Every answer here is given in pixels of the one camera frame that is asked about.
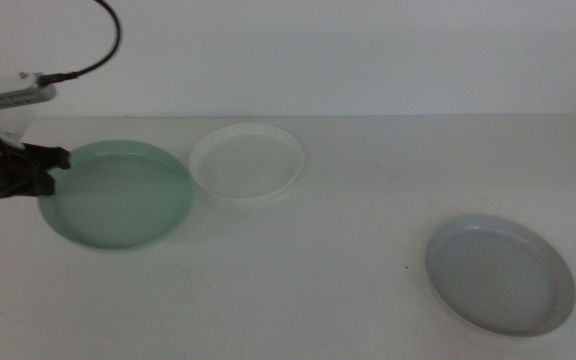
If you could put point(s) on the green shallow bowl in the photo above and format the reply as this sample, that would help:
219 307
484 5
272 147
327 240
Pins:
118 200

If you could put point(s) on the grey shallow bowl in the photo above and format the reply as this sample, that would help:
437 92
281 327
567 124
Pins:
498 275

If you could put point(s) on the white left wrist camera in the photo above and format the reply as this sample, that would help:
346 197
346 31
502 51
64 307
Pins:
8 97

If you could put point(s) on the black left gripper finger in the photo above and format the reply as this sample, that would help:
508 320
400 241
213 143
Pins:
48 157
30 185

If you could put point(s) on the white shallow bowl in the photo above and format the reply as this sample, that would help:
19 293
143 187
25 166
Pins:
248 165

